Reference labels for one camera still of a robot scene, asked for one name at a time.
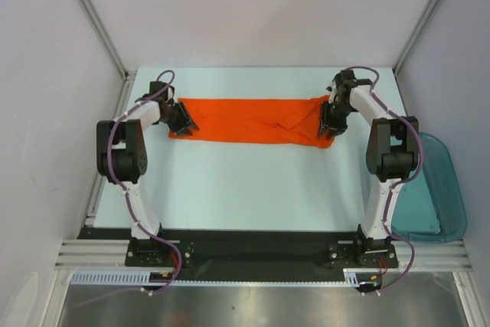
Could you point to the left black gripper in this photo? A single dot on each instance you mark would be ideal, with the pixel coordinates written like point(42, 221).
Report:
point(181, 128)

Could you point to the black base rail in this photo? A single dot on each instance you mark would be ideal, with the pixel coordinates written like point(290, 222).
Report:
point(281, 255)

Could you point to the aluminium front rail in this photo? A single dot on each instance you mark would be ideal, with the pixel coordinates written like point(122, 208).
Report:
point(92, 255)

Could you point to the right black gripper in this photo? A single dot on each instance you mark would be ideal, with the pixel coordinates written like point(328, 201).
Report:
point(337, 128)

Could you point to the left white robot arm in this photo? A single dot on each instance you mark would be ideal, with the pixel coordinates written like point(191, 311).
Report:
point(121, 158)

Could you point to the right aluminium frame post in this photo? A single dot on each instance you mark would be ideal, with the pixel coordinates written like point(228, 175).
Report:
point(424, 19)

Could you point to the white cable duct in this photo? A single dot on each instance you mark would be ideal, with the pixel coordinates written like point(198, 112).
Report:
point(147, 279)

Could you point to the left aluminium frame post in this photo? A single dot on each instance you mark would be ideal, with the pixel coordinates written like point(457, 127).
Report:
point(102, 34)

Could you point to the teal plastic bin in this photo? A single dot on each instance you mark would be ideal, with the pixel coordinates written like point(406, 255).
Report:
point(430, 209)

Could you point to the orange t-shirt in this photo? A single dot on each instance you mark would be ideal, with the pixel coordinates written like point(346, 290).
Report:
point(257, 121)

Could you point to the aluminium frame post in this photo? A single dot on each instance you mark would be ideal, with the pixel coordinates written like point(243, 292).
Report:
point(424, 19)
point(102, 34)

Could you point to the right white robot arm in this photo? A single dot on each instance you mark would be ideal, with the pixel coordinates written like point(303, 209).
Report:
point(394, 156)

